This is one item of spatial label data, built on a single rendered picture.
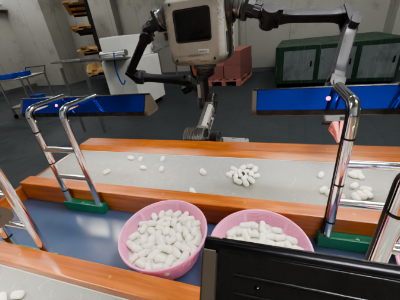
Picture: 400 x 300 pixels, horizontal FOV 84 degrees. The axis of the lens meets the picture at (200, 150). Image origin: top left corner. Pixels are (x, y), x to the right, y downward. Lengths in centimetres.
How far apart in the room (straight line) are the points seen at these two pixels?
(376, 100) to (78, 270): 89
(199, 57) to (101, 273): 107
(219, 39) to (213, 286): 116
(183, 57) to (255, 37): 613
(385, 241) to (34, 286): 79
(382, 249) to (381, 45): 497
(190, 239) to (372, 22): 718
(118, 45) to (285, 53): 318
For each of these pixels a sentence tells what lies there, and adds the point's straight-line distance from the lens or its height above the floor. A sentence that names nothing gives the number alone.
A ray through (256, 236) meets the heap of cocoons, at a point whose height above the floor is 74.
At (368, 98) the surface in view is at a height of 108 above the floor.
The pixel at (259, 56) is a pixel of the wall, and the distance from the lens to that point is 743.
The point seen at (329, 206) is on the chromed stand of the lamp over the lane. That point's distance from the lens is 72.
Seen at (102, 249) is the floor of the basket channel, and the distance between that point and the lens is 88.
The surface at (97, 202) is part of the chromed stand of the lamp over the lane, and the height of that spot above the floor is 73.
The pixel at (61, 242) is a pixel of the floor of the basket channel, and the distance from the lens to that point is 99.
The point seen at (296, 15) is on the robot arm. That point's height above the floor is 130.
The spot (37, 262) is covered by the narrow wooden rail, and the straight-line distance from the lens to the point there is 83.
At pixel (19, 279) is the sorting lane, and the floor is 74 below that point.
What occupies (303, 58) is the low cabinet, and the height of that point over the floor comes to 59.
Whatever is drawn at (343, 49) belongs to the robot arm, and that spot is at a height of 115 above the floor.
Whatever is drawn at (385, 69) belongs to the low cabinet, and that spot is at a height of 31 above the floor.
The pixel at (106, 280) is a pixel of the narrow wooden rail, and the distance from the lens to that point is 68.
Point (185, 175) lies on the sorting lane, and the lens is 97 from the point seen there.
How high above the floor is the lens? 128
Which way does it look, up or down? 28 degrees down
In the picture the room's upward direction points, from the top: 7 degrees counter-clockwise
